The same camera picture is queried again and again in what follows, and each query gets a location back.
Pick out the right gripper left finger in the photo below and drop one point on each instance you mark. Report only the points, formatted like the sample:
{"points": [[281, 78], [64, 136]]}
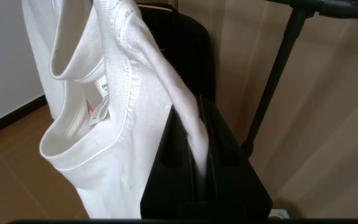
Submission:
{"points": [[169, 183]]}

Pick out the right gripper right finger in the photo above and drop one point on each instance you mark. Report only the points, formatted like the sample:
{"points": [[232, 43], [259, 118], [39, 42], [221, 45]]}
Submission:
{"points": [[238, 186]]}

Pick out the beige curtain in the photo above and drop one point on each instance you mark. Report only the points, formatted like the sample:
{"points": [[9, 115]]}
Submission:
{"points": [[322, 109]]}

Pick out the black shorts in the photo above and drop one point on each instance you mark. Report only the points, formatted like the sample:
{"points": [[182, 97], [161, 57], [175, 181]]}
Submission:
{"points": [[188, 46]]}

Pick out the white garment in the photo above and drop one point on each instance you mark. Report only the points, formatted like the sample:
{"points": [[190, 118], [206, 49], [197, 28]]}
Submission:
{"points": [[120, 155]]}

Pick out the black clothes rack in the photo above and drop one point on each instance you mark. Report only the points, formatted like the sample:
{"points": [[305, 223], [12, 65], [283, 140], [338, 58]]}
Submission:
{"points": [[275, 77]]}

